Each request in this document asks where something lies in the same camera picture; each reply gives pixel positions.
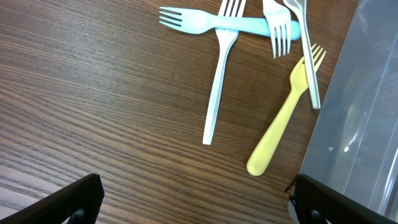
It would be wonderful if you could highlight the clear white thin fork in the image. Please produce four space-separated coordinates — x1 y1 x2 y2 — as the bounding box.
283 0 321 110

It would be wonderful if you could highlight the white fork long handle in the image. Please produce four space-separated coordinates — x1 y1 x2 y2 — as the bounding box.
202 0 246 145

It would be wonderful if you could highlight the white fork tines down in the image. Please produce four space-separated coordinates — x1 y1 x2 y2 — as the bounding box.
262 0 291 58

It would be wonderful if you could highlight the light blue plastic fork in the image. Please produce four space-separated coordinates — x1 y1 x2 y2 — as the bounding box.
159 6 302 41

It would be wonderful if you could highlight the clear left plastic container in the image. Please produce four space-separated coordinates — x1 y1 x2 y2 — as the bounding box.
300 0 397 220

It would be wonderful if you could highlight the yellow plastic fork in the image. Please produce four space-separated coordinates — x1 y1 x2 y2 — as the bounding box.
246 57 308 176

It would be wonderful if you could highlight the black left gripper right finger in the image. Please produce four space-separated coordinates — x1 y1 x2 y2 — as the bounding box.
284 174 395 224

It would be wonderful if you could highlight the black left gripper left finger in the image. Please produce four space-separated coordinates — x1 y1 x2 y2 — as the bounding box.
1 174 104 224

